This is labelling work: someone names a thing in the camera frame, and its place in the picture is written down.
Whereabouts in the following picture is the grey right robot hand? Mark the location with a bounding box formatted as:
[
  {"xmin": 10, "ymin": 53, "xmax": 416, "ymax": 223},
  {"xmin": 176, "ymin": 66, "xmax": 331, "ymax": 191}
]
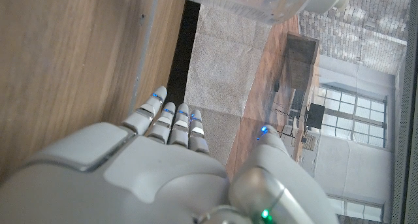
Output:
[{"xmin": 0, "ymin": 86, "xmax": 340, "ymax": 224}]

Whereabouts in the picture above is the clear hand sanitizer pump bottle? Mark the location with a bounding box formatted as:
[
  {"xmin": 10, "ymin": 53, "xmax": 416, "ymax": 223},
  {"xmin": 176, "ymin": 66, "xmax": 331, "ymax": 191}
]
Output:
[{"xmin": 159, "ymin": 0, "xmax": 355, "ymax": 25}]

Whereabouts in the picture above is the printed room backdrop sheet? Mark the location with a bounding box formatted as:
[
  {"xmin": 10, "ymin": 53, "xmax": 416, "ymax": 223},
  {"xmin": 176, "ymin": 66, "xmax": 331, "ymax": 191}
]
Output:
[{"xmin": 168, "ymin": 0, "xmax": 412, "ymax": 224}]

